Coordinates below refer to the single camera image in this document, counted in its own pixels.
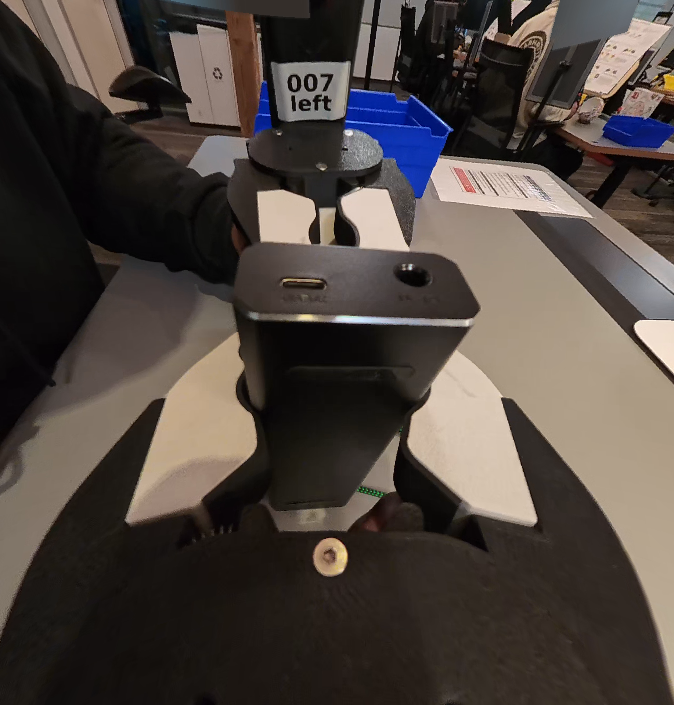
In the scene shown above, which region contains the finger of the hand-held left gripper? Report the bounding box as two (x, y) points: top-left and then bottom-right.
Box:
(334, 188), (412, 253)
(256, 190), (322, 246)

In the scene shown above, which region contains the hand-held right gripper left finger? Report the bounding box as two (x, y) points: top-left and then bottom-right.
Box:
(125, 333), (273, 543)

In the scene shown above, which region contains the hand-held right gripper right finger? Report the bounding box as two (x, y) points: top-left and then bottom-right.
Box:
(393, 350), (538, 539)

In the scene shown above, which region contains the blue bin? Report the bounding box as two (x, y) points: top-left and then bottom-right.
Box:
(254, 82), (453, 199)
(602, 115), (674, 149)

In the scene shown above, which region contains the black USB hub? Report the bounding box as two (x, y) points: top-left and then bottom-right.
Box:
(231, 242), (481, 512)

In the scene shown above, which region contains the person's left forearm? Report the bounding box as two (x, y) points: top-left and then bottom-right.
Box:
(61, 83), (243, 286)

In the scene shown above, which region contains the wooden column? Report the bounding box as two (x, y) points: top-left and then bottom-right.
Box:
(226, 11), (263, 137)

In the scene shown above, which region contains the black stand pole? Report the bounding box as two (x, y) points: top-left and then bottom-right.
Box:
(363, 0), (383, 91)

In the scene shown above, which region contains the paper sheet red label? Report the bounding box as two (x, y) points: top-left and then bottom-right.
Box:
(429, 160), (594, 219)

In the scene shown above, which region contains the white cabinet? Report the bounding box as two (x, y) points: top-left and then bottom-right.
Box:
(169, 23), (241, 127)

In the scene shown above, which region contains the grey monitor on stand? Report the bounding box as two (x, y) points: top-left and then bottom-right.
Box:
(526, 37), (610, 110)

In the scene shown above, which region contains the wooden table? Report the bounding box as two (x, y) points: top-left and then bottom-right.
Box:
(554, 116), (674, 209)

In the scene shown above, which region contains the person's torso black jacket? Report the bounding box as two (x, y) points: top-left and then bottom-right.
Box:
(0, 0), (109, 474)

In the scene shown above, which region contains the white instruction board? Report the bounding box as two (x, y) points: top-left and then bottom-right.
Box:
(584, 18), (671, 99)

